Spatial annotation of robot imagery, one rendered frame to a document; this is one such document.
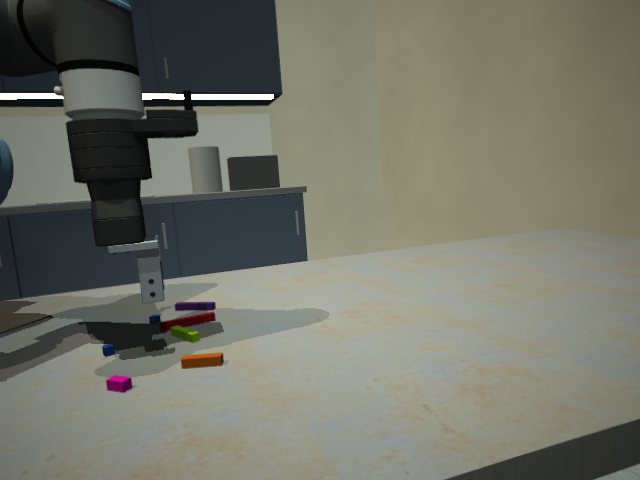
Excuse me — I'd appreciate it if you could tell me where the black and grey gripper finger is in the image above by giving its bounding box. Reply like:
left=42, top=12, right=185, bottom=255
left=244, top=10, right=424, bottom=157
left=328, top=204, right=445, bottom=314
left=108, top=240, right=165, bottom=304
left=144, top=235, right=164, bottom=289

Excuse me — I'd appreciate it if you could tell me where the lime green rod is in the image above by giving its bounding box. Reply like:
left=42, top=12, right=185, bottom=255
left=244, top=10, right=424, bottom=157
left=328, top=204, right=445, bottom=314
left=170, top=325, right=200, bottom=343

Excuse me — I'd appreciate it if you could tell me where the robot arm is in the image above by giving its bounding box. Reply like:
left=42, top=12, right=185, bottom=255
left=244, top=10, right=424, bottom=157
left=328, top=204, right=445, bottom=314
left=0, top=0, right=139, bottom=205

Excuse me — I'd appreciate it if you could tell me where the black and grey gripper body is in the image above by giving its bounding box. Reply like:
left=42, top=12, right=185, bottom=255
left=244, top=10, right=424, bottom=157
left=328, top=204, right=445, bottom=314
left=54, top=68, right=198, bottom=247

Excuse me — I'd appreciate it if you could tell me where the purple rod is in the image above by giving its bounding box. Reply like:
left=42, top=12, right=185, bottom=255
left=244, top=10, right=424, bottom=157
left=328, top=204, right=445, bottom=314
left=175, top=302, right=216, bottom=311

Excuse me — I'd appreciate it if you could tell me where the small magenta block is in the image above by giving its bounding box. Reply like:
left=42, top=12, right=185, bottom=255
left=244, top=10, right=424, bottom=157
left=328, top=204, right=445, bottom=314
left=106, top=375, right=132, bottom=393

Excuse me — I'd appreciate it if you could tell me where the orange rod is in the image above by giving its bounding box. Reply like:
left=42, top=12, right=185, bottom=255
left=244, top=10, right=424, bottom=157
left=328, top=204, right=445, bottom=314
left=181, top=353, right=224, bottom=369

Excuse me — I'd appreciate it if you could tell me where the dark red rod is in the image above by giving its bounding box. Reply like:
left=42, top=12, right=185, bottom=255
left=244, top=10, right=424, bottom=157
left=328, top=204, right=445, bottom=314
left=159, top=312, right=215, bottom=332

